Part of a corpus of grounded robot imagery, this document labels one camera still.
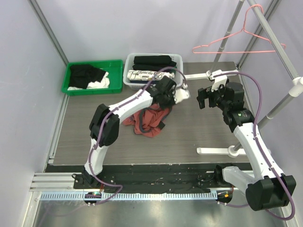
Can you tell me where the black garment in tray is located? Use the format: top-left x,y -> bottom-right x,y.
69,64 -> 108,89

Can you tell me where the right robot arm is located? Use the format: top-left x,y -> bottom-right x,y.
197,82 -> 296,211

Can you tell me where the pink wire hanger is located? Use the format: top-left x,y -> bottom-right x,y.
192,4 -> 286,54

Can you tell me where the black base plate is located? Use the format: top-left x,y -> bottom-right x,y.
72,163 -> 231,194

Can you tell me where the white garment in tray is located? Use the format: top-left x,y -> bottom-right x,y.
67,71 -> 111,91

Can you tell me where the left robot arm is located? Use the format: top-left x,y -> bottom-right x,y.
82,76 -> 176,189

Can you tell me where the black folded garment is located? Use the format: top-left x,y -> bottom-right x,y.
133,55 -> 177,71

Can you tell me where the grey clothes rack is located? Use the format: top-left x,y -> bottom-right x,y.
186,0 -> 303,158

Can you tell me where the grey aluminium frame post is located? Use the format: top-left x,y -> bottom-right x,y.
28,0 -> 69,66

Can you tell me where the red tank top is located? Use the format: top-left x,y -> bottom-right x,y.
122,104 -> 172,138

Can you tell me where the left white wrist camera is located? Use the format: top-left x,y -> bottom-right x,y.
173,83 -> 190,104

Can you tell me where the green plastic tray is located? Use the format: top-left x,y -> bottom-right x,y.
62,60 -> 123,96

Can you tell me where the white slotted cable duct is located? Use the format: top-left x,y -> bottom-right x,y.
40,191 -> 217,201

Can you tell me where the white plastic basket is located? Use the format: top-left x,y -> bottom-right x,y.
123,52 -> 183,90

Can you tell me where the white printed rolled garment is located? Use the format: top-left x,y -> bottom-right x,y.
127,70 -> 175,81

